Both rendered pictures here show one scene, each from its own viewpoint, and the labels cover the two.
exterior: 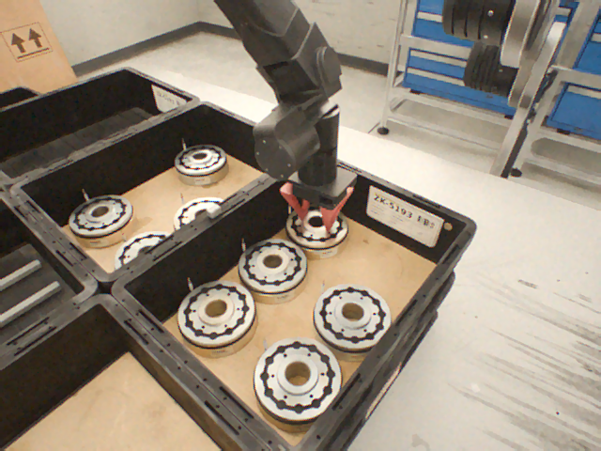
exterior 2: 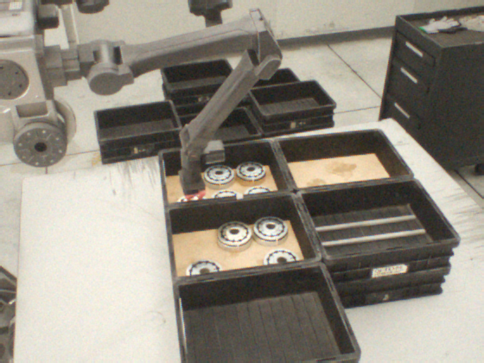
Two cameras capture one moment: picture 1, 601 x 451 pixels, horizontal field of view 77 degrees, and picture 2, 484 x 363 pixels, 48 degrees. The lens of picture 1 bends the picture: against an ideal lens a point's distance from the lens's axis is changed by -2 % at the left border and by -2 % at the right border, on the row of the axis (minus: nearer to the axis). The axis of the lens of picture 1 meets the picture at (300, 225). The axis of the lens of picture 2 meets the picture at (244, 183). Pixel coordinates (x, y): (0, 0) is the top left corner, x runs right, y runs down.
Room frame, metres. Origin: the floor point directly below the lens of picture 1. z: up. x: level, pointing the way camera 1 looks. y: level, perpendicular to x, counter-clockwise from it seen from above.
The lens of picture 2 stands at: (1.39, 0.94, 1.96)
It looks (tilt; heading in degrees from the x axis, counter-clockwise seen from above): 38 degrees down; 219
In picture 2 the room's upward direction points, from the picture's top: straight up
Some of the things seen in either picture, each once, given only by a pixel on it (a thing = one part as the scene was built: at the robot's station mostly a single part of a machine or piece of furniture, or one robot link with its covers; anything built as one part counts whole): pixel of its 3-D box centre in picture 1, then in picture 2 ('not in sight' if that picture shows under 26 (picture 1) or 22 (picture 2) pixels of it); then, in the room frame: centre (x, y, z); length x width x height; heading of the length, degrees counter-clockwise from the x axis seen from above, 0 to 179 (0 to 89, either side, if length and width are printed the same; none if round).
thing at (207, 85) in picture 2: not in sight; (200, 108); (-0.62, -1.03, 0.37); 0.40 x 0.30 x 0.45; 146
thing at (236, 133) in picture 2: not in sight; (218, 152); (-0.39, -0.70, 0.31); 0.40 x 0.30 x 0.34; 146
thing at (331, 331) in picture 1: (352, 315); (219, 174); (0.29, -0.07, 0.86); 0.10 x 0.10 x 0.01
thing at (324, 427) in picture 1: (308, 258); (222, 173); (0.34, -0.01, 0.92); 0.40 x 0.30 x 0.02; 140
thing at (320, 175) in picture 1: (316, 163); (191, 173); (0.46, -0.02, 0.98); 0.10 x 0.07 x 0.07; 56
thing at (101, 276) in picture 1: (169, 172); (238, 235); (0.53, 0.22, 0.92); 0.40 x 0.30 x 0.02; 140
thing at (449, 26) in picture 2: not in sight; (440, 24); (-1.43, -0.02, 0.88); 0.25 x 0.19 x 0.03; 146
